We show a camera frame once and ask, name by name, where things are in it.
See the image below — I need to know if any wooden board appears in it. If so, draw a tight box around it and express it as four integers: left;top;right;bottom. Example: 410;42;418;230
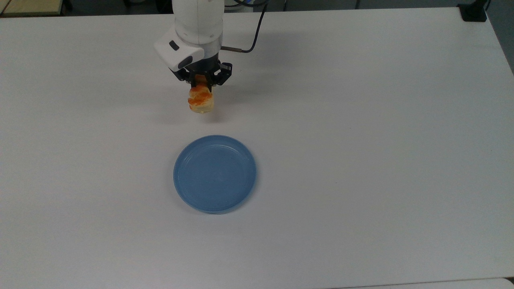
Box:
0;0;66;17

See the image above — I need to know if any black stand base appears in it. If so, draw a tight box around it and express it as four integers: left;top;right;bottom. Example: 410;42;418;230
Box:
457;0;491;22

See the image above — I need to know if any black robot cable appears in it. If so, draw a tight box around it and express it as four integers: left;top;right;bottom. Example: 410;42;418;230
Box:
220;3;268;54

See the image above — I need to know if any bread with orange glazed crust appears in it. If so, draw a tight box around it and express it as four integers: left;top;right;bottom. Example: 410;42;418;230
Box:
188;82;215;114

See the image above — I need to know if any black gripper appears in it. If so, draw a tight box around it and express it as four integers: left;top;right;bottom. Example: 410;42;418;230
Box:
170;40;233;90

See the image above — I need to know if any blue round plate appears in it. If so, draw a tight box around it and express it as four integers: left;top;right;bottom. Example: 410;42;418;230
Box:
173;135;257;214

